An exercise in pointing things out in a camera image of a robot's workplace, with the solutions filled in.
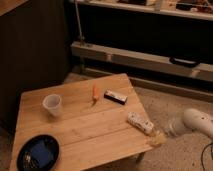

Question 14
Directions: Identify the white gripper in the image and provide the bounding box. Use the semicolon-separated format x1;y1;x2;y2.
148;116;188;146

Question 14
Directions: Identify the white patterned plastic bottle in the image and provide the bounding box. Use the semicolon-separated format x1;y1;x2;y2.
127;112;155;136

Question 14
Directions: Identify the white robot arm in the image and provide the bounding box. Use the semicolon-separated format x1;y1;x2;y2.
148;108;213;147

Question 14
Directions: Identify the black rectangular box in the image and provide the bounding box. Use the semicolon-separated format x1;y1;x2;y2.
104;90;128;105

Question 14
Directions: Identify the wooden low table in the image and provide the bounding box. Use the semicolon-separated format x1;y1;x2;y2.
10;74;152;171

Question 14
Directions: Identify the translucent white plastic cup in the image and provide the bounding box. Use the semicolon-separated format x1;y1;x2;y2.
42;94;62;117

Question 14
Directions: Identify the black round bowl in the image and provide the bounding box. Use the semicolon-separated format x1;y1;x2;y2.
16;135;59;171

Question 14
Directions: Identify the blue sponge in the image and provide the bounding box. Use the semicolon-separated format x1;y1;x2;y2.
30;141;53;168

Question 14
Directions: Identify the metal vertical pole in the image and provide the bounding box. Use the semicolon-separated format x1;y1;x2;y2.
74;0;84;45

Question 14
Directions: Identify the black cable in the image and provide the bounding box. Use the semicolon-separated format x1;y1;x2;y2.
200;141;213;171

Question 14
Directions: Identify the black handle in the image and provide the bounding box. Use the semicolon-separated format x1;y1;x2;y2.
169;57;200;68

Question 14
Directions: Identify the metal shelf rail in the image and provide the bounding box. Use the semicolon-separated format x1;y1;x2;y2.
71;41;213;82

